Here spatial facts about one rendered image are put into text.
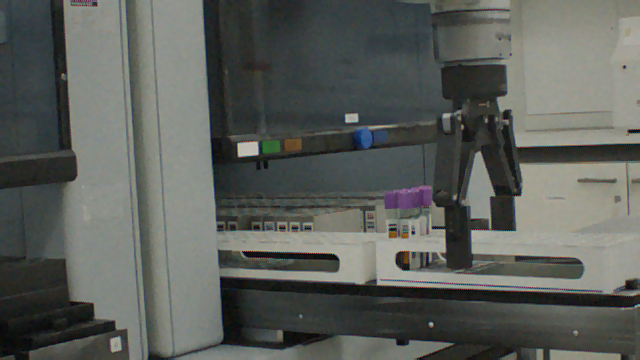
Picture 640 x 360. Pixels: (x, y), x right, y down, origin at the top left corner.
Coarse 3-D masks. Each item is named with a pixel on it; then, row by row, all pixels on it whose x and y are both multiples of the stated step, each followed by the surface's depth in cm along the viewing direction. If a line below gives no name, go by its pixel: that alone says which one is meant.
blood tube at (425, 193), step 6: (420, 192) 144; (426, 192) 144; (420, 198) 144; (426, 198) 144; (420, 204) 144; (426, 204) 144; (420, 210) 144; (426, 210) 144; (420, 216) 144; (426, 216) 144; (420, 222) 144; (426, 222) 144; (420, 228) 144; (426, 228) 144; (420, 234) 144; (420, 252) 145; (426, 252) 144; (420, 258) 145; (426, 258) 144; (426, 264) 145
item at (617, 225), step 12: (624, 216) 201; (636, 216) 200; (588, 228) 186; (600, 228) 185; (612, 228) 184; (624, 228) 183; (636, 228) 182; (564, 264) 162; (576, 264) 161; (528, 348) 165
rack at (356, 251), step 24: (240, 240) 156; (264, 240) 154; (288, 240) 153; (312, 240) 151; (336, 240) 149; (360, 240) 147; (240, 264) 161; (264, 264) 160; (288, 264) 162; (312, 264) 161; (336, 264) 159; (360, 264) 145
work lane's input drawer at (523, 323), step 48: (240, 288) 155; (288, 288) 150; (336, 288) 146; (384, 288) 142; (432, 288) 138; (624, 288) 128; (384, 336) 141; (432, 336) 137; (480, 336) 133; (528, 336) 130; (576, 336) 126; (624, 336) 123
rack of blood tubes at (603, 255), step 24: (384, 240) 142; (408, 240) 140; (432, 240) 139; (480, 240) 137; (504, 240) 135; (528, 240) 135; (552, 240) 133; (576, 240) 132; (600, 240) 131; (624, 240) 129; (384, 264) 142; (432, 264) 146; (480, 264) 143; (504, 264) 144; (528, 264) 142; (552, 264) 140; (600, 264) 126; (624, 264) 129; (480, 288) 135; (504, 288) 133; (528, 288) 131; (576, 288) 128; (600, 288) 126
